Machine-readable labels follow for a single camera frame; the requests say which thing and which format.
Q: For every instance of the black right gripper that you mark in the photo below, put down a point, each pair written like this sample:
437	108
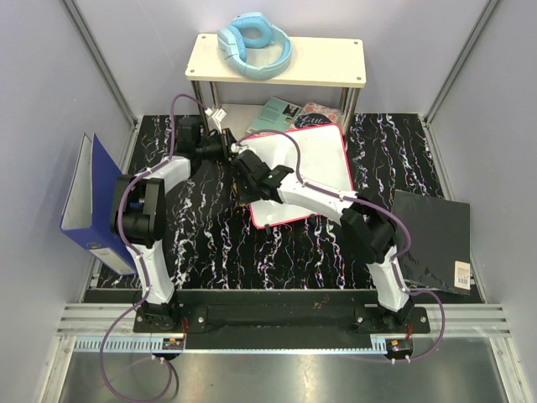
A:
242	196

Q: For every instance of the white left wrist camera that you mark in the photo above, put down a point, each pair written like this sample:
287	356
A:
215	118

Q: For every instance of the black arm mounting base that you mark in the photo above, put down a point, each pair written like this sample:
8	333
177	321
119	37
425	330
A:
279	321

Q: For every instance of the black notebook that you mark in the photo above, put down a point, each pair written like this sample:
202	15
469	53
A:
439	256

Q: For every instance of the blue ring binder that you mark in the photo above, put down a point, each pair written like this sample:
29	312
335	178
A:
87	211

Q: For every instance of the Little Women floral book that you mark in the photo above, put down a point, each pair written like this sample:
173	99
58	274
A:
314	114

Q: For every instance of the teal paperback book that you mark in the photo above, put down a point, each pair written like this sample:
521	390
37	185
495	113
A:
276	114

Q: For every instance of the pink framed whiteboard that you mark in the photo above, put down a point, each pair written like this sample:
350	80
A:
319	151

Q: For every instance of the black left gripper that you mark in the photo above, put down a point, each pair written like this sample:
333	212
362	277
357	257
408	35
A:
226	140

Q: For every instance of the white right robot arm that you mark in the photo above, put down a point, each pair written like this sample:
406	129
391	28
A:
368	228

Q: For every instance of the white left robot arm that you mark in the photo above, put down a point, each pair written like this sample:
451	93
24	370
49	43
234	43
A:
139	213

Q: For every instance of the white two-tier shelf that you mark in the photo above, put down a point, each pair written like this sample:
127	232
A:
322	62

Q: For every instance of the light blue headphones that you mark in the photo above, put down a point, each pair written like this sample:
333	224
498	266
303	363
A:
254	31

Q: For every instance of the grey slotted cable duct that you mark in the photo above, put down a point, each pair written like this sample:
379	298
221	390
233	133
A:
118	344

